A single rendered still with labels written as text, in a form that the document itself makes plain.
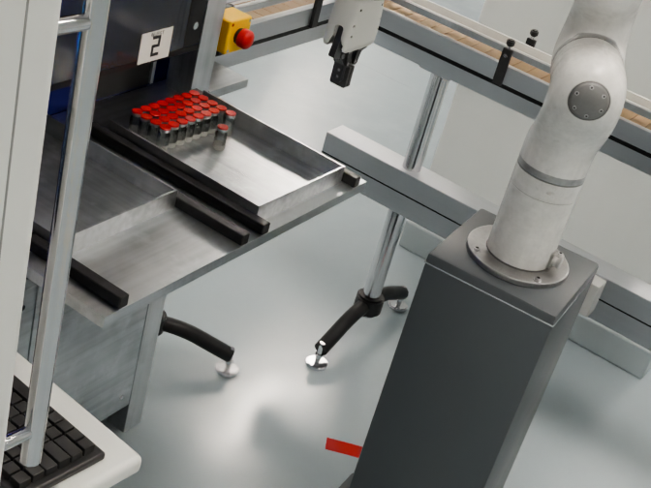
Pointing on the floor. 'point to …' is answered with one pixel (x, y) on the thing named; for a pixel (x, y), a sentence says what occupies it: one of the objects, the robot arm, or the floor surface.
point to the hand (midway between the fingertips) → (342, 73)
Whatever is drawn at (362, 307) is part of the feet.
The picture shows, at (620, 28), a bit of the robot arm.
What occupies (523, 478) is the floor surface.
